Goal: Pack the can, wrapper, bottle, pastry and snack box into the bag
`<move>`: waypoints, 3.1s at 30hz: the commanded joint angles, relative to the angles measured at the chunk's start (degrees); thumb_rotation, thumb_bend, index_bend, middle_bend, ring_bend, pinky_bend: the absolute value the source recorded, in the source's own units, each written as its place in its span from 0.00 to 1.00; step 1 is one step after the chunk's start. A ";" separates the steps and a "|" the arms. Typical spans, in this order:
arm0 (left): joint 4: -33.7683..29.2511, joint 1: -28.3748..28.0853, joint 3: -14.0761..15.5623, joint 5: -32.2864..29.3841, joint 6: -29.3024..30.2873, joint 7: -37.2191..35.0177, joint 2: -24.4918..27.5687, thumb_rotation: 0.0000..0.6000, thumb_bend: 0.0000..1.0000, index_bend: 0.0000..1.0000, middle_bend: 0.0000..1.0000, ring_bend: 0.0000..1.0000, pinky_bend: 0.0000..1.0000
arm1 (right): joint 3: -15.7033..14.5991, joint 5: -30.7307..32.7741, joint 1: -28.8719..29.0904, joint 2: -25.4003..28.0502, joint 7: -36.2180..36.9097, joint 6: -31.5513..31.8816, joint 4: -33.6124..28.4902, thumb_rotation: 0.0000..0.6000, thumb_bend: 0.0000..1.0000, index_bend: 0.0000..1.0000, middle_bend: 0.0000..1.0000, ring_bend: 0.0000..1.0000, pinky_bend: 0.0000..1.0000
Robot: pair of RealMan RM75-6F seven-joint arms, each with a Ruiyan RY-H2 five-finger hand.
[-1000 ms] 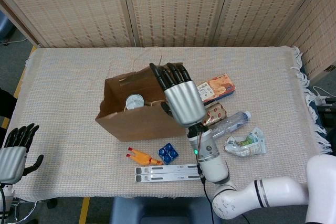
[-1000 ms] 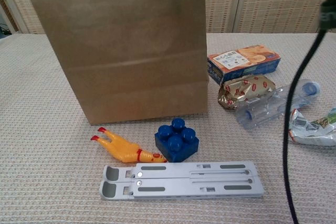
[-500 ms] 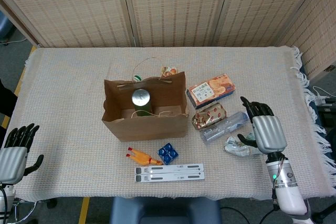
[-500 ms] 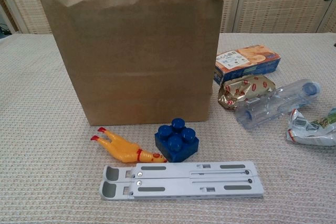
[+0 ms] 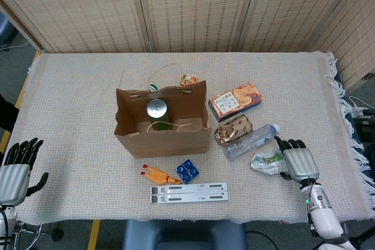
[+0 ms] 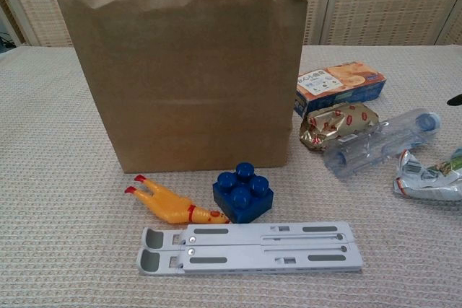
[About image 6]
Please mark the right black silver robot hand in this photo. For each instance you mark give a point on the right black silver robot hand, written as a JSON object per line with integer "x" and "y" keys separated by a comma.
{"x": 456, "y": 100}

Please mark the silver white wrapper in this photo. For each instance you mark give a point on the silver white wrapper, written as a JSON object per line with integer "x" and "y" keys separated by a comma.
{"x": 429, "y": 181}

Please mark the clear plastic water bottle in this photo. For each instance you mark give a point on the clear plastic water bottle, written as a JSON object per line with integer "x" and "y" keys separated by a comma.
{"x": 379, "y": 149}

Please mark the orange blue biscuit box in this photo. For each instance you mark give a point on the orange blue biscuit box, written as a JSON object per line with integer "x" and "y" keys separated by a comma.
{"x": 343, "y": 86}

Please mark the gold snack pack red print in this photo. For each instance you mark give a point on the gold snack pack red print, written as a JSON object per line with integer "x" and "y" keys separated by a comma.
{"x": 335, "y": 127}

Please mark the brown paper bag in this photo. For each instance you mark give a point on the brown paper bag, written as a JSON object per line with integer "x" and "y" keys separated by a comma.
{"x": 187, "y": 88}

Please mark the woven folding screen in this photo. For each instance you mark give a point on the woven folding screen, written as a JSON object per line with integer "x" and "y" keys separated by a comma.
{"x": 379, "y": 1}

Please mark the blue building block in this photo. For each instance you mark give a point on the blue building block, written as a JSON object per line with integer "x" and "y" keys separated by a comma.
{"x": 242, "y": 200}

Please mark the grey folding laptop stand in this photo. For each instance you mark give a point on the grey folding laptop stand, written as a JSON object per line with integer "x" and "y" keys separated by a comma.
{"x": 252, "y": 250}

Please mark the yellow rubber chicken toy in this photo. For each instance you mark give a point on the yellow rubber chicken toy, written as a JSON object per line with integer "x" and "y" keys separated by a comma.
{"x": 169, "y": 207}

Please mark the beige woven tablecloth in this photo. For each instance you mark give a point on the beige woven tablecloth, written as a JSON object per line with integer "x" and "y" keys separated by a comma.
{"x": 54, "y": 178}

